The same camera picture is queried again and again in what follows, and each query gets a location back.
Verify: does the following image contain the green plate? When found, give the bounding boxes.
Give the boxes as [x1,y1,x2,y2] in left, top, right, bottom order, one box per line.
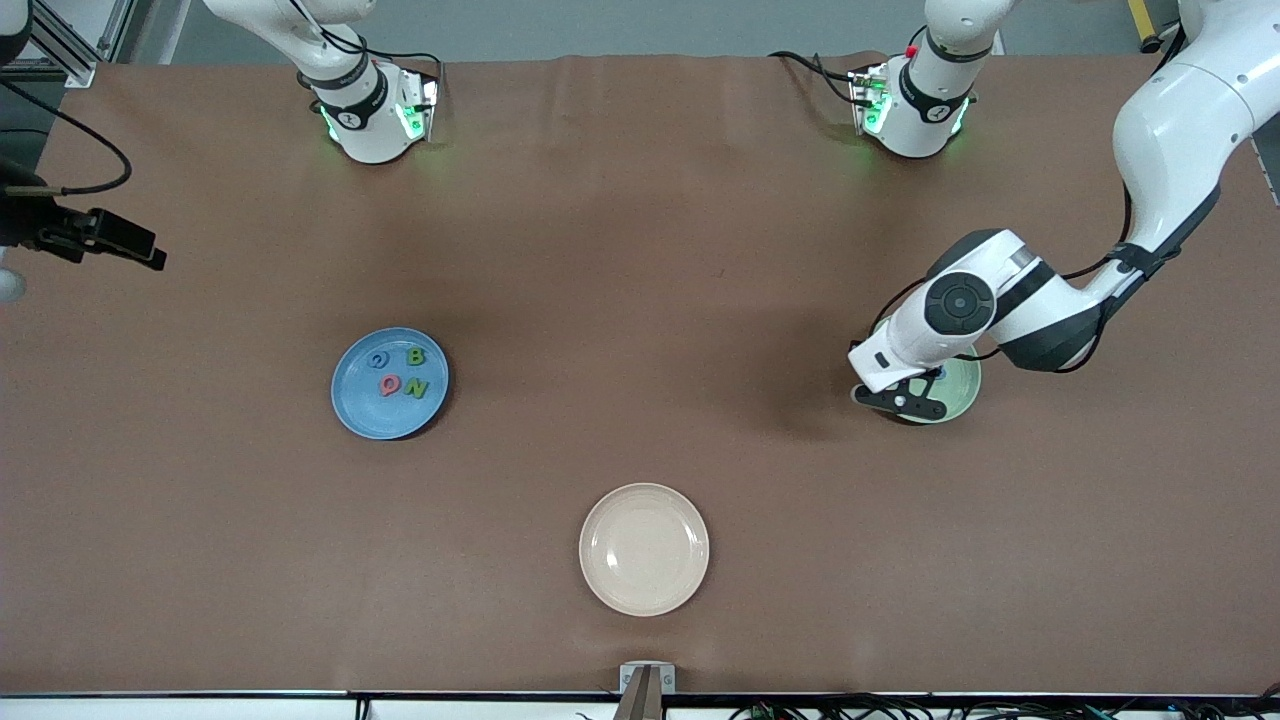
[868,318,983,425]

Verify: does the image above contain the blue plate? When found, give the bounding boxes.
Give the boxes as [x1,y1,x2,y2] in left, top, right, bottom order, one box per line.
[331,327,450,442]

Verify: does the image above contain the beige plate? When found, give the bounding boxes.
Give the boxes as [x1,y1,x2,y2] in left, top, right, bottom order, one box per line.
[578,483,711,618]

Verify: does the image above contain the grey bar with black foot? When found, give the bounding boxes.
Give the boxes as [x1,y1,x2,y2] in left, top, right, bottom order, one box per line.
[1140,0,1186,54]

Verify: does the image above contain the black table edge strip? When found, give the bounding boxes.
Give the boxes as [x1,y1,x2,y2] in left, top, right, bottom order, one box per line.
[0,688,1280,702]

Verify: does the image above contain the aluminium frame profile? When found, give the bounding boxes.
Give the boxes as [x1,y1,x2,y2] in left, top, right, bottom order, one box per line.
[97,0,138,63]
[25,0,98,89]

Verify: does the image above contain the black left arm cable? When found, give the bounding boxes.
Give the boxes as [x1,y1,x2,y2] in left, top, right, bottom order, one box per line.
[868,25,1186,373]

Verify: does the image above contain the black right base cable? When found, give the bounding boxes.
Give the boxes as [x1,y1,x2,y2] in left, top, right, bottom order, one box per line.
[295,0,447,83]

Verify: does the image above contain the black base cable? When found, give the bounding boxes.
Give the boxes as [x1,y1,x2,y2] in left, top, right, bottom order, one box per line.
[295,0,447,83]
[768,50,863,107]

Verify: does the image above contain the tangled black floor cables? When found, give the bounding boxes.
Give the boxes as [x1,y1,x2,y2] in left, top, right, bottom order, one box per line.
[728,693,1280,720]

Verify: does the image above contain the black left base cable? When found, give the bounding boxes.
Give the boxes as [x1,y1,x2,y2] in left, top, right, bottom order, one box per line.
[768,50,863,107]

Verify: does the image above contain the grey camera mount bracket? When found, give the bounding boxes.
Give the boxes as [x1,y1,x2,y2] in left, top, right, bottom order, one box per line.
[618,660,677,720]

